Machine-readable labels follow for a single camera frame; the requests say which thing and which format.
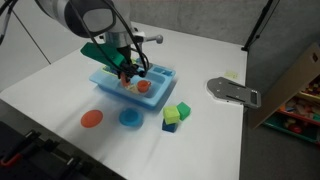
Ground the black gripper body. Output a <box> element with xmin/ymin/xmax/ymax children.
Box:
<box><xmin>114</xmin><ymin>45</ymin><xmax>148</xmax><ymax>78</ymax></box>

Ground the light blue toy sink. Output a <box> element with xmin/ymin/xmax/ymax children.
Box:
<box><xmin>88</xmin><ymin>64</ymin><xmax>177</xmax><ymax>110</ymax></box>

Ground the grey toy faucet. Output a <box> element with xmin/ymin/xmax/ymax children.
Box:
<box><xmin>134</xmin><ymin>34</ymin><xmax>164</xmax><ymax>44</ymax></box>

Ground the blue toy bowl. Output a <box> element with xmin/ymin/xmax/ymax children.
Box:
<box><xmin>118</xmin><ymin>107</ymin><xmax>144</xmax><ymax>129</ymax></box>

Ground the orange toy plate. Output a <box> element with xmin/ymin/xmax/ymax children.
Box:
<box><xmin>80</xmin><ymin>109</ymin><xmax>104</xmax><ymax>129</ymax></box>

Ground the lime green block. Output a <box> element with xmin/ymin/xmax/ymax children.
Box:
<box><xmin>162</xmin><ymin>105</ymin><xmax>181</xmax><ymax>125</ymax></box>

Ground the dark blue block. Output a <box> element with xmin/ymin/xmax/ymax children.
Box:
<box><xmin>161</xmin><ymin>119</ymin><xmax>178</xmax><ymax>134</ymax></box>

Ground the yellow sticky note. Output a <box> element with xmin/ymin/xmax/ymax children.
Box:
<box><xmin>224</xmin><ymin>70</ymin><xmax>239</xmax><ymax>80</ymax></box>

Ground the black tripod pole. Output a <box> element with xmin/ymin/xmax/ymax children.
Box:
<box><xmin>241</xmin><ymin>0</ymin><xmax>281</xmax><ymax>52</ymax></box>

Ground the wooden toy shelf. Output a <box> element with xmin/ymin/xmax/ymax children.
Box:
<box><xmin>249</xmin><ymin>42</ymin><xmax>320</xmax><ymax>146</ymax></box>

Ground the orange toy mug with handle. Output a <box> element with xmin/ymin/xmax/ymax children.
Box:
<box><xmin>136</xmin><ymin>79</ymin><xmax>152</xmax><ymax>93</ymax></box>

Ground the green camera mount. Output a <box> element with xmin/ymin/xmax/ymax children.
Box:
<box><xmin>80</xmin><ymin>41</ymin><xmax>129</xmax><ymax>73</ymax></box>

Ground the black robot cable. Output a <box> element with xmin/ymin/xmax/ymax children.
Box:
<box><xmin>66</xmin><ymin>0</ymin><xmax>148</xmax><ymax>76</ymax></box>

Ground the grey metal mount plate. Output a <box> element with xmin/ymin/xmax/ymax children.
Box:
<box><xmin>206</xmin><ymin>76</ymin><xmax>262</xmax><ymax>110</ymax></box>

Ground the black clamp with red handle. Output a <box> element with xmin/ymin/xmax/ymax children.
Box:
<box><xmin>0</xmin><ymin>129</ymin><xmax>43</xmax><ymax>168</ymax></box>

